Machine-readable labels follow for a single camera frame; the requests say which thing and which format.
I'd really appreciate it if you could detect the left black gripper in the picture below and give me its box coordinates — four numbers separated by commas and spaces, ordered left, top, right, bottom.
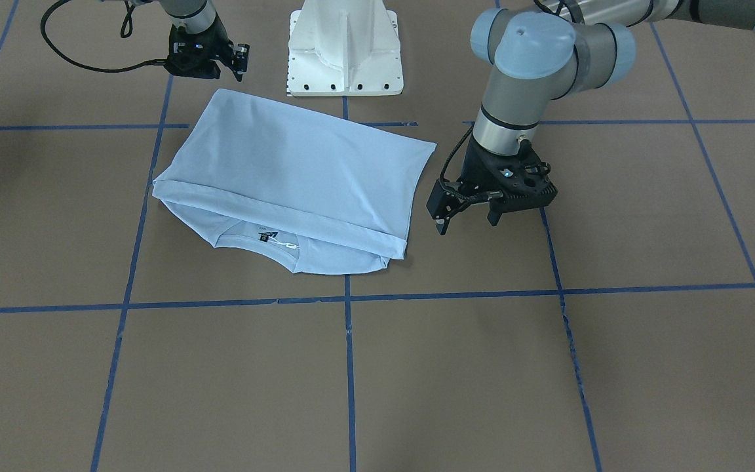
459, 138, 558, 227

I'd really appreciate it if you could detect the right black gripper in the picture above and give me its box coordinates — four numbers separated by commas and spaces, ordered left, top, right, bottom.
164, 17, 246, 83

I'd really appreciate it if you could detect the light blue t-shirt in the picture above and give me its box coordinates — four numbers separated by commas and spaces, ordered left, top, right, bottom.
152, 89, 436, 275

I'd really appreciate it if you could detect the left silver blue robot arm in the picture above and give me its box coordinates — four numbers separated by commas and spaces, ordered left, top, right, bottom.
432, 1, 755, 226

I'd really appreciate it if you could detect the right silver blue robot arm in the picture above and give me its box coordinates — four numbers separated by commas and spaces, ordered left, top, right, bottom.
125, 1, 250, 83

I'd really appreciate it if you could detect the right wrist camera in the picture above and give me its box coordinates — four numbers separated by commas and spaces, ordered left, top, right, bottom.
229, 43, 250, 72

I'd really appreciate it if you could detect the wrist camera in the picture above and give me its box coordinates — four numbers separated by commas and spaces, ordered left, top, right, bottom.
229, 43, 250, 72
426, 178, 474, 235

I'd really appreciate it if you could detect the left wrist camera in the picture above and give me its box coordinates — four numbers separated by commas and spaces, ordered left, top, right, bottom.
426, 178, 474, 235

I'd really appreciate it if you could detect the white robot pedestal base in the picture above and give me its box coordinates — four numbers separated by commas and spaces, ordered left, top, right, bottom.
286, 1, 404, 98

